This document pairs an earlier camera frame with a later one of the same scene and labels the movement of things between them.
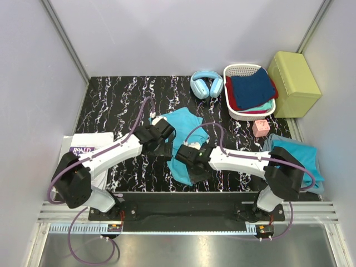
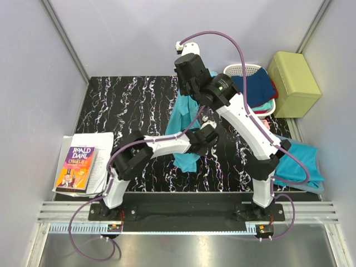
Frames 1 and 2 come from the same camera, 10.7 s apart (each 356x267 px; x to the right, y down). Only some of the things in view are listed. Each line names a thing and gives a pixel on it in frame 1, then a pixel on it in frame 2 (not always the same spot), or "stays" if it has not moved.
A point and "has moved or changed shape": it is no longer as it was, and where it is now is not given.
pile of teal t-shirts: [307, 156] stays
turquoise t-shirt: [189, 128] has moved or changed shape
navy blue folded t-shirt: [252, 90] stays
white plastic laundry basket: [233, 70] stays
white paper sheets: [98, 141] stays
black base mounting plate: [189, 211] stays
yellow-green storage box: [298, 91] stays
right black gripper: [196, 178] → [180, 87]
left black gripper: [163, 148] → [196, 146]
